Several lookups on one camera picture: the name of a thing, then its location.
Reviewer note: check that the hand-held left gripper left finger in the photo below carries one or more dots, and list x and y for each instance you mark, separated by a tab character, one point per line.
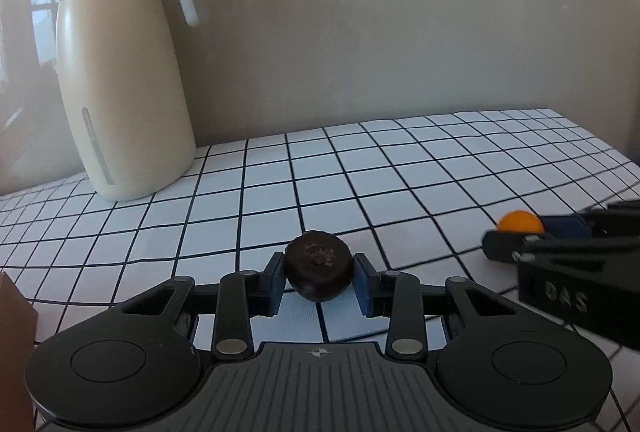
275	283

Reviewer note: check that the white checkered tablecloth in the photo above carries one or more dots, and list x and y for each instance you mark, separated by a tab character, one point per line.
400	172

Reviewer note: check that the dark brown round fruit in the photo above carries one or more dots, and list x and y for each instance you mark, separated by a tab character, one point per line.
317	269

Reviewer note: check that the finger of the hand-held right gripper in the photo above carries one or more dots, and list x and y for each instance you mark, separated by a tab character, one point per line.
565	227
502	244

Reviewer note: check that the brown cardboard box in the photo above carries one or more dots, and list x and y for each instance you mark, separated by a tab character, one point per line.
15	347

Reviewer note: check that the cream thermos jug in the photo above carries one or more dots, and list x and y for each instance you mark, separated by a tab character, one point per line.
120	102

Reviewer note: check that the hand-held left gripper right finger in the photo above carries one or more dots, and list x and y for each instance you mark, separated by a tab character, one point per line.
363	286

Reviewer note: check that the orange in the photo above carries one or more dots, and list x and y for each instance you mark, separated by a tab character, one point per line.
520	222

